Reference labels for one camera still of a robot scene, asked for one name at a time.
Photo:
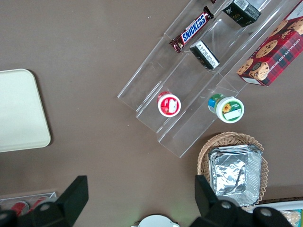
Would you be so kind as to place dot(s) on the light wicker basket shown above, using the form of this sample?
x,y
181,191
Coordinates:
x,y
203,153

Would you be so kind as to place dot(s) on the beige plastic tray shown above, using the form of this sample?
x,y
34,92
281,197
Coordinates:
x,y
19,111

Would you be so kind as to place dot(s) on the clear acrylic bottle rack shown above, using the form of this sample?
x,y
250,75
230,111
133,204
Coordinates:
x,y
28,196

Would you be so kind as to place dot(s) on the white snack bin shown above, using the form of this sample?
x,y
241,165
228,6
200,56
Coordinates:
x,y
272,205

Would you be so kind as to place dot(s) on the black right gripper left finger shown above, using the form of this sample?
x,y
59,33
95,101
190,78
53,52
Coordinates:
x,y
61,210

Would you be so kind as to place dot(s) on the green lid cup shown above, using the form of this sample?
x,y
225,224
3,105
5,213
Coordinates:
x,y
228,110

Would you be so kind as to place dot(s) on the large clear cracker bag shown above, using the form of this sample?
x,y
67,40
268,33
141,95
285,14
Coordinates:
x,y
293,218

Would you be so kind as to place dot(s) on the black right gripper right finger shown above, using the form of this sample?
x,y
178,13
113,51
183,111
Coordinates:
x,y
213,215

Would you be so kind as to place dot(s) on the red lid cup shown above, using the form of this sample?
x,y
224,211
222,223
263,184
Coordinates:
x,y
169,105

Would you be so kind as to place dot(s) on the Snickers bar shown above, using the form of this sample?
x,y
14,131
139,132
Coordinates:
x,y
213,1
193,29

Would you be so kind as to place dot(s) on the clear acrylic stepped stand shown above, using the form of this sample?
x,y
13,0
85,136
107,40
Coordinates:
x,y
180,85

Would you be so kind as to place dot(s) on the small black box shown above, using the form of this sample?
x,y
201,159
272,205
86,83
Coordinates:
x,y
243,11
206,55

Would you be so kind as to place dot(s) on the aluminium foil tray stack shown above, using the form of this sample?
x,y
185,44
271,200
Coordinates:
x,y
234,175

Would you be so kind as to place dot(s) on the red tartan cookie box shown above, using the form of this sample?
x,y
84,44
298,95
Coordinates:
x,y
274,52

